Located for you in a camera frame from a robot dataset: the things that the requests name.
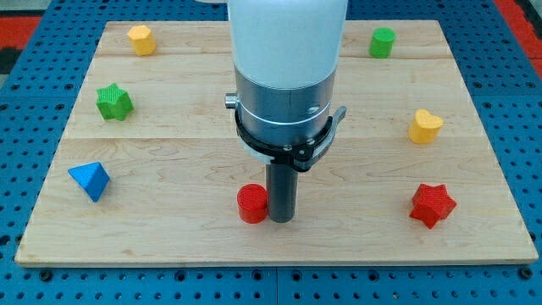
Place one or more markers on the yellow hexagon block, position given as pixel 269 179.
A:
pixel 142 40

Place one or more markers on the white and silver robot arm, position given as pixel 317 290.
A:
pixel 285 56

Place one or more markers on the green cylinder block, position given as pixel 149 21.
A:
pixel 382 42

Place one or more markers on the light wooden board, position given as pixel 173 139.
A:
pixel 175 165

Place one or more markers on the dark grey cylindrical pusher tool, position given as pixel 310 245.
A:
pixel 281 184

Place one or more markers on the red star block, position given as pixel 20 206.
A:
pixel 431 204

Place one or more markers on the blue triangle block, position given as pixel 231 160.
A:
pixel 92 178

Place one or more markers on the red cylinder block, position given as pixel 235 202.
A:
pixel 252 203

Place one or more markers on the yellow heart block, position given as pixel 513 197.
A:
pixel 425 127

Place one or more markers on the green star block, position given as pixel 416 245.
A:
pixel 113 102

